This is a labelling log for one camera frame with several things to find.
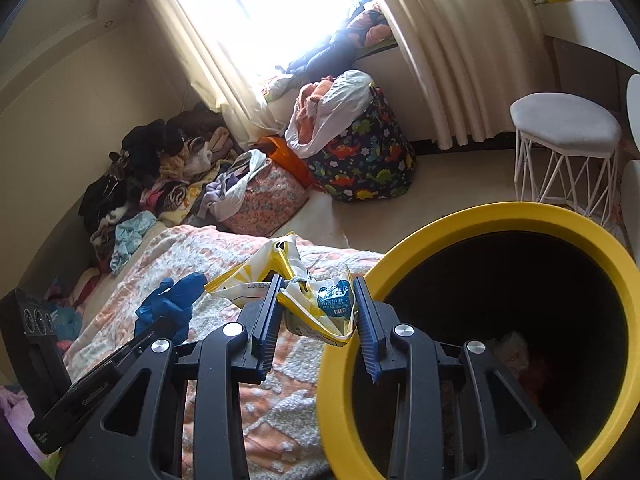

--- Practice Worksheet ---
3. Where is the white printed plastic bag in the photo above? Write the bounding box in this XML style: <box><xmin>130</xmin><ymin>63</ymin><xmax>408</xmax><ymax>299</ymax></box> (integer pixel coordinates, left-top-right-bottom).
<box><xmin>485</xmin><ymin>332</ymin><xmax>531</xmax><ymax>372</ymax></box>

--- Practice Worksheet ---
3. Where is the orange black patterned blanket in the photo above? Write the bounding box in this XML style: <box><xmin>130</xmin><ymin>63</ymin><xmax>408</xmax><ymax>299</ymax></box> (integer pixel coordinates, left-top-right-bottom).
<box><xmin>345</xmin><ymin>0</ymin><xmax>397</xmax><ymax>49</ymax></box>

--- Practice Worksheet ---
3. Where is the yellow white wrapper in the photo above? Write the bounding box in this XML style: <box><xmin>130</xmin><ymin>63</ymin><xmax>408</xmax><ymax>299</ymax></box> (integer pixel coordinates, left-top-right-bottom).
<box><xmin>205</xmin><ymin>232</ymin><xmax>363</xmax><ymax>349</ymax></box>

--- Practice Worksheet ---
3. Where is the light blue cloth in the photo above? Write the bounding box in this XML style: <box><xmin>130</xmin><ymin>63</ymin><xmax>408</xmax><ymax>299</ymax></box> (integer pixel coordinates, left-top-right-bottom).
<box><xmin>110</xmin><ymin>211</ymin><xmax>159</xmax><ymax>274</ymax></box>

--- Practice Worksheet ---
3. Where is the pile of clothes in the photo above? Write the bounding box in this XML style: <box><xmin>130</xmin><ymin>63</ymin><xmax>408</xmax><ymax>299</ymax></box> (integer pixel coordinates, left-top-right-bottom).
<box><xmin>79</xmin><ymin>102</ymin><xmax>241</xmax><ymax>261</ymax></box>

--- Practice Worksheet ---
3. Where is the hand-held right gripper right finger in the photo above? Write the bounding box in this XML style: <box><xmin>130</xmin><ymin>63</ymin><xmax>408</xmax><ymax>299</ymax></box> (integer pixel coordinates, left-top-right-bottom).
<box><xmin>351</xmin><ymin>275</ymin><xmax>582</xmax><ymax>480</ymax></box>

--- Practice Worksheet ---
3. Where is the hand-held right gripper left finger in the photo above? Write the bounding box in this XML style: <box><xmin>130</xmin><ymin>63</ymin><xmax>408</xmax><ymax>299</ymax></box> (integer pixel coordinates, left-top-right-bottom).
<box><xmin>55</xmin><ymin>275</ymin><xmax>288</xmax><ymax>480</ymax></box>

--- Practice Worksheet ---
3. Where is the cream curtain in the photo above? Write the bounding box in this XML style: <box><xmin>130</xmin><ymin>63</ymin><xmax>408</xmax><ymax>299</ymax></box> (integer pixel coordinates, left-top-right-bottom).
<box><xmin>360</xmin><ymin>0</ymin><xmax>543</xmax><ymax>151</ymax></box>
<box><xmin>137</xmin><ymin>0</ymin><xmax>287</xmax><ymax>142</ymax></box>

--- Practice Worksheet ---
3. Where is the blue rubber glove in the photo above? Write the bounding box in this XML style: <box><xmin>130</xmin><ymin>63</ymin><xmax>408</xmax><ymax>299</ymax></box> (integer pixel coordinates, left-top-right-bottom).
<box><xmin>134</xmin><ymin>272</ymin><xmax>208</xmax><ymax>344</ymax></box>

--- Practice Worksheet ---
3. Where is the pink floral bag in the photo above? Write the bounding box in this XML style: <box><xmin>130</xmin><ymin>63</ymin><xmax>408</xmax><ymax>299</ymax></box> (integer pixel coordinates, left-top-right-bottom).
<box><xmin>220</xmin><ymin>157</ymin><xmax>312</xmax><ymax>237</ymax></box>

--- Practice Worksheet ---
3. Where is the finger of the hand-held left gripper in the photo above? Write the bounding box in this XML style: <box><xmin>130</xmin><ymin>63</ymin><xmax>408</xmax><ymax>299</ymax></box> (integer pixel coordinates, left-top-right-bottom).
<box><xmin>26</xmin><ymin>316</ymin><xmax>174</xmax><ymax>454</ymax></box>

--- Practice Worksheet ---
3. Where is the orange towel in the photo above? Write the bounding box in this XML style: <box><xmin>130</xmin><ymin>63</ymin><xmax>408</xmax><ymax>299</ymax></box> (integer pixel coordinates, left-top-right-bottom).
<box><xmin>297</xmin><ymin>76</ymin><xmax>336</xmax><ymax>127</ymax></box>

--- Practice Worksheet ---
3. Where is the dark jacket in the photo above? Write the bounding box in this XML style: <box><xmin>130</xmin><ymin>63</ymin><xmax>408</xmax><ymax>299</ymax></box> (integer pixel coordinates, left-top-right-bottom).
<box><xmin>287</xmin><ymin>30</ymin><xmax>362</xmax><ymax>79</ymax></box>

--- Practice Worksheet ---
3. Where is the red plastic wrapper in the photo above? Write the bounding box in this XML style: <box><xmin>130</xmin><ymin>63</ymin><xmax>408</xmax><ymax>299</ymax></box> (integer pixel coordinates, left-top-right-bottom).
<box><xmin>520</xmin><ymin>360</ymin><xmax>552</xmax><ymax>402</ymax></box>

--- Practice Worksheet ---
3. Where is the orange bag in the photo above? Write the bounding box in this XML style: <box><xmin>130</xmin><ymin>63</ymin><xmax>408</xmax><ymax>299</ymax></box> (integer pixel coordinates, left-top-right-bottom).
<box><xmin>257</xmin><ymin>136</ymin><xmax>317</xmax><ymax>189</ymax></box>

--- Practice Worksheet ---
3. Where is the yellow rimmed black bin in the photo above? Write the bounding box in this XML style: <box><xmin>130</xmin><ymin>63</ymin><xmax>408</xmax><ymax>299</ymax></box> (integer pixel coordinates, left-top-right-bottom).
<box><xmin>317</xmin><ymin>201</ymin><xmax>640</xmax><ymax>480</ymax></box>

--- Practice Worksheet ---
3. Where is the blue floral pillow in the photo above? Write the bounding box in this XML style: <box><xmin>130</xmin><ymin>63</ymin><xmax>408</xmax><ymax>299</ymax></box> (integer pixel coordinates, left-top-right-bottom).
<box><xmin>50</xmin><ymin>305</ymin><xmax>84</xmax><ymax>342</ymax></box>

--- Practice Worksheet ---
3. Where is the grey bed headboard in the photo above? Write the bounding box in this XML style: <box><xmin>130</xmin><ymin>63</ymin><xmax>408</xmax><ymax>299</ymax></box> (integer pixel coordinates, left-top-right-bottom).
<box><xmin>0</xmin><ymin>195</ymin><xmax>97</xmax><ymax>297</ymax></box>

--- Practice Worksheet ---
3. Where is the orange white printed blanket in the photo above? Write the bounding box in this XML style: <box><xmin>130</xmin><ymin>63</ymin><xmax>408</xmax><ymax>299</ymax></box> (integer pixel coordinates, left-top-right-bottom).
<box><xmin>65</xmin><ymin>225</ymin><xmax>386</xmax><ymax>480</ymax></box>

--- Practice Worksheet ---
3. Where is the white wire stool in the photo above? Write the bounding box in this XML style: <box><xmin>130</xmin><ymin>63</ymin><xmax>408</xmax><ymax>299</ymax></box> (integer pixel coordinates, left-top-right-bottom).
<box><xmin>509</xmin><ymin>92</ymin><xmax>624</xmax><ymax>212</ymax></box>

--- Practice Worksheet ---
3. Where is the white grey garment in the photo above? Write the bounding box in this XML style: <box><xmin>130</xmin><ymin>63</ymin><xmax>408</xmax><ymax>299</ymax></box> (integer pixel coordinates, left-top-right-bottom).
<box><xmin>207</xmin><ymin>149</ymin><xmax>269</xmax><ymax>222</ymax></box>

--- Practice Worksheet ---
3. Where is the dinosaur print laundry bag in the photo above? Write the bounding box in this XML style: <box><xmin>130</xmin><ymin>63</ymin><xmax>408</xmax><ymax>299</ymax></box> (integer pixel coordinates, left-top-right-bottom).
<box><xmin>305</xmin><ymin>87</ymin><xmax>417</xmax><ymax>204</ymax></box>

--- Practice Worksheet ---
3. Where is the white desk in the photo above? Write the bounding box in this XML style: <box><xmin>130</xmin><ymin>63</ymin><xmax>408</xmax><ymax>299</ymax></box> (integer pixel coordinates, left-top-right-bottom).
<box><xmin>537</xmin><ymin>0</ymin><xmax>637</xmax><ymax>69</ymax></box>

